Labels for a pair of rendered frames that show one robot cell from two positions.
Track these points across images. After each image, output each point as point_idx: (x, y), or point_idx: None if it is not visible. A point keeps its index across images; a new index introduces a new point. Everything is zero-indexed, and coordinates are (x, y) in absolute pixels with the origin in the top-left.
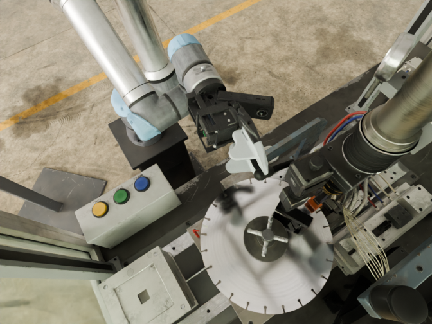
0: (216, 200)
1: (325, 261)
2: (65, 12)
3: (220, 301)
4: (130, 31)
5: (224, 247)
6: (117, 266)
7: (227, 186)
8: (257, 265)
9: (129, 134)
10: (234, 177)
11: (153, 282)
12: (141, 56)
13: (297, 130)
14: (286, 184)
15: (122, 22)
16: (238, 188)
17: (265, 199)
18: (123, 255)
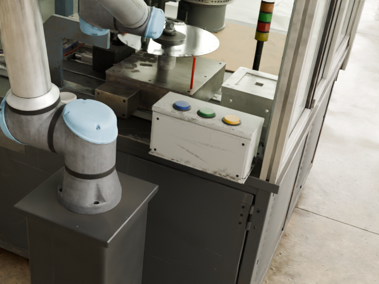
0: (161, 54)
1: None
2: None
3: (220, 98)
4: (43, 29)
5: (192, 47)
6: (260, 150)
7: (129, 94)
8: (189, 38)
9: (117, 182)
10: (117, 92)
11: (246, 83)
12: (48, 63)
13: (73, 20)
14: (119, 34)
15: (37, 25)
16: (126, 89)
17: (140, 39)
18: None
